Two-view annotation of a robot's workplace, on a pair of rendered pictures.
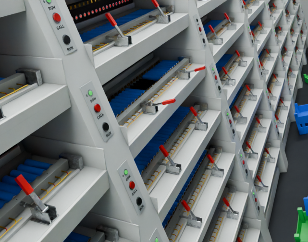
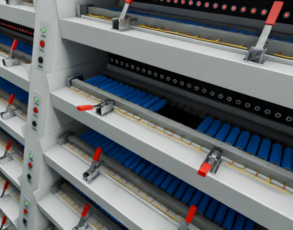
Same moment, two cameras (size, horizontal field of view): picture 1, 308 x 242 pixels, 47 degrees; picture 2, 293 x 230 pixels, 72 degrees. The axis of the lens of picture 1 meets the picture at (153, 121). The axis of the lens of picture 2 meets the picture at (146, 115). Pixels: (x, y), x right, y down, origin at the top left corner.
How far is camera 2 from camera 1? 108 cm
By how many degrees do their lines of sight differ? 80
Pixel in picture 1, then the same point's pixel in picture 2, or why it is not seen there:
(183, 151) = (125, 196)
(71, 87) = (37, 16)
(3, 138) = (6, 13)
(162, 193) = (64, 160)
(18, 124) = (11, 12)
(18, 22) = not seen: outside the picture
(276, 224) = not seen: outside the picture
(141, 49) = (130, 47)
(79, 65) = (48, 6)
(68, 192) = (24, 70)
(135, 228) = (23, 127)
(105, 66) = (69, 24)
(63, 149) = not seen: hidden behind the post
